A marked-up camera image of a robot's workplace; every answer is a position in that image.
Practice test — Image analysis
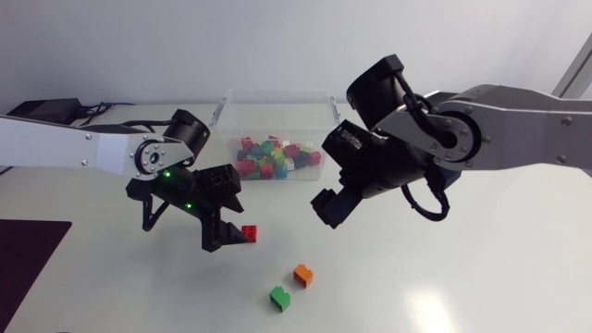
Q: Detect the clear plastic container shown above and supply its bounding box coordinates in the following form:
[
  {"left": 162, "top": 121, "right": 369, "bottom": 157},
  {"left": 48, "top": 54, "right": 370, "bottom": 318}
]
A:
[{"left": 209, "top": 89, "right": 342, "bottom": 182}]

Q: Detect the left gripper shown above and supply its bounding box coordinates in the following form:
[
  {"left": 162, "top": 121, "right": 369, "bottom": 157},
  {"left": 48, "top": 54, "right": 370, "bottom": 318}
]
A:
[{"left": 125, "top": 166, "right": 249, "bottom": 253}]

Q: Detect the green toy brick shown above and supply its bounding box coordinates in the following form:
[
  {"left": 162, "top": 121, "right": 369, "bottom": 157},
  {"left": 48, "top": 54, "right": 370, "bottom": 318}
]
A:
[{"left": 268, "top": 285, "right": 292, "bottom": 313}]

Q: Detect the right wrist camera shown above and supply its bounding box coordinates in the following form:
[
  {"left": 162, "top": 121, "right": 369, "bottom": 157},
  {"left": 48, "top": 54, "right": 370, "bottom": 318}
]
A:
[{"left": 339, "top": 120, "right": 371, "bottom": 152}]

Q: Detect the black power brick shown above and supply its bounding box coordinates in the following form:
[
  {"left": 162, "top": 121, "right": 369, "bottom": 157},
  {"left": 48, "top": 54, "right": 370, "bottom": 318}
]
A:
[{"left": 6, "top": 97, "right": 84, "bottom": 126}]

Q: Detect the orange toy brick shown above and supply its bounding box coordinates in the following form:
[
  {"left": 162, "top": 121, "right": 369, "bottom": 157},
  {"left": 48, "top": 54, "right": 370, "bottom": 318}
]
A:
[{"left": 292, "top": 263, "right": 315, "bottom": 290}]

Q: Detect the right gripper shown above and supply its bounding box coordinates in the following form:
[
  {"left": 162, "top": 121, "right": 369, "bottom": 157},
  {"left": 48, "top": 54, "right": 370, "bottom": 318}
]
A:
[{"left": 310, "top": 119, "right": 463, "bottom": 230}]

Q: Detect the pile of toy bricks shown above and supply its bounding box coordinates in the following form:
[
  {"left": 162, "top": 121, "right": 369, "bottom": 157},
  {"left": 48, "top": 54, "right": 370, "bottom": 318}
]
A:
[{"left": 233, "top": 134, "right": 324, "bottom": 181}]

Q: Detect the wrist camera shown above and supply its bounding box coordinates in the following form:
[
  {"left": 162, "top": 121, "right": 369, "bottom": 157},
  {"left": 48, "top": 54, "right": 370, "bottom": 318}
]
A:
[
  {"left": 195, "top": 163, "right": 243, "bottom": 203},
  {"left": 339, "top": 120, "right": 371, "bottom": 152}
]

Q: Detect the dark mat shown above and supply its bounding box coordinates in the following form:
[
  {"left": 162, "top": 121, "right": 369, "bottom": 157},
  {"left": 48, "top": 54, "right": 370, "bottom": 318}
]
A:
[{"left": 0, "top": 218, "right": 73, "bottom": 332}]

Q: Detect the black cable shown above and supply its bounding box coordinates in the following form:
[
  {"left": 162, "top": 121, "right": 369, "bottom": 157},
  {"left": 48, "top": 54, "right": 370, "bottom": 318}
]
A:
[{"left": 76, "top": 101, "right": 136, "bottom": 127}]

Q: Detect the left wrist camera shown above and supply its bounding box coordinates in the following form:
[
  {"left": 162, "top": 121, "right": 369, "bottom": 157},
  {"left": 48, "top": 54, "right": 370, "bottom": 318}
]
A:
[{"left": 195, "top": 163, "right": 243, "bottom": 203}]

